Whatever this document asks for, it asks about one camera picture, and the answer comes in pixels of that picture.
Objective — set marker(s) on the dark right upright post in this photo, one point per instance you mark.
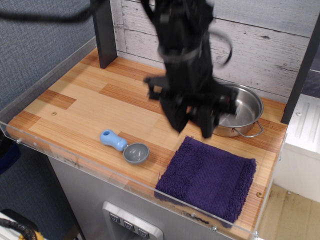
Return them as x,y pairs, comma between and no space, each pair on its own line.
304,69

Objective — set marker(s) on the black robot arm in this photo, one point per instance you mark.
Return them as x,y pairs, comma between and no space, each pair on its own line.
181,25

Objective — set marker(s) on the small black bottle red cap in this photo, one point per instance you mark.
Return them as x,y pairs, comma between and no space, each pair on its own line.
228,103

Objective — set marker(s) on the white ribbed side unit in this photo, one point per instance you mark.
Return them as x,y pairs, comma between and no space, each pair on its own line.
298,168

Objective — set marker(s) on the purple terry cloth towel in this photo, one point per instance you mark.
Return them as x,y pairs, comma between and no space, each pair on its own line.
211,179

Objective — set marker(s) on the blue grey ice cream scoop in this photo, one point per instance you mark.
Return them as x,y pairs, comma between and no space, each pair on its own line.
134,153

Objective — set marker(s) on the dark left upright post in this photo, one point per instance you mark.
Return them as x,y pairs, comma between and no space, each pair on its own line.
104,32

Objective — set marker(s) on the dark upright post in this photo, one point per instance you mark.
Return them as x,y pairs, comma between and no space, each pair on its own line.
104,32
304,69

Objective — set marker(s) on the stainless steel pot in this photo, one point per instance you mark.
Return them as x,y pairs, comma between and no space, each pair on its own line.
245,122

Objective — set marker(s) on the clear acrylic guard rail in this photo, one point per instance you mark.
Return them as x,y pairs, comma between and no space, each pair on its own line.
64,113

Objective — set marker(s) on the grey toy fridge cabinet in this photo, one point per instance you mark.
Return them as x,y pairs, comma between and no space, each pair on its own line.
87,192

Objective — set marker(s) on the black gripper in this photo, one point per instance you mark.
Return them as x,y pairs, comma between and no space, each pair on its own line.
188,90

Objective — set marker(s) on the silver dispenser button panel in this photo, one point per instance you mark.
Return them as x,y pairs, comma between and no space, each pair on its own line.
125,226

